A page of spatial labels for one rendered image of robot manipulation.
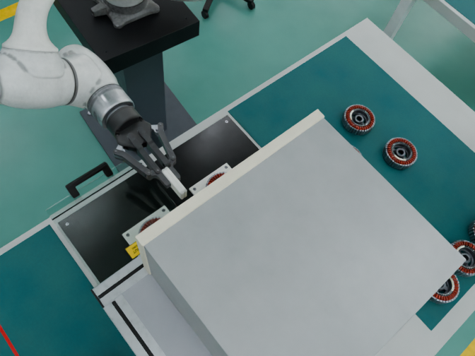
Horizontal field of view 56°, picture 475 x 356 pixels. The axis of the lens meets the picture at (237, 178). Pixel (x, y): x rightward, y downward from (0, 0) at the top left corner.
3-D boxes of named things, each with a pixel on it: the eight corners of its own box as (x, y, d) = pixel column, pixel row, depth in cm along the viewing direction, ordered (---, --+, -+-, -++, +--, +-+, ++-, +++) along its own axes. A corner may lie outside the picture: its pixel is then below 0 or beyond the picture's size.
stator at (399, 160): (386, 137, 158) (390, 131, 154) (415, 149, 157) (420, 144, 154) (378, 162, 153) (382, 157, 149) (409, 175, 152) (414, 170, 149)
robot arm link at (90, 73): (113, 115, 108) (66, 119, 97) (78, 73, 112) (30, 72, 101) (132, 80, 102) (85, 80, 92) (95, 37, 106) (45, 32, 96)
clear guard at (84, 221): (45, 210, 106) (38, 200, 101) (131, 157, 115) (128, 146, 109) (124, 321, 98) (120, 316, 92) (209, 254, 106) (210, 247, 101)
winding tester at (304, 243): (143, 267, 92) (134, 236, 74) (294, 156, 108) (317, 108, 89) (267, 431, 82) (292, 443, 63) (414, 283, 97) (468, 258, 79)
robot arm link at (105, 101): (91, 120, 103) (105, 138, 102) (83, 97, 95) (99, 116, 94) (124, 101, 106) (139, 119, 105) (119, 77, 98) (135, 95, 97)
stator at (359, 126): (373, 114, 161) (377, 108, 158) (370, 139, 156) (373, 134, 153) (343, 105, 162) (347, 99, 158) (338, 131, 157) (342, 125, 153)
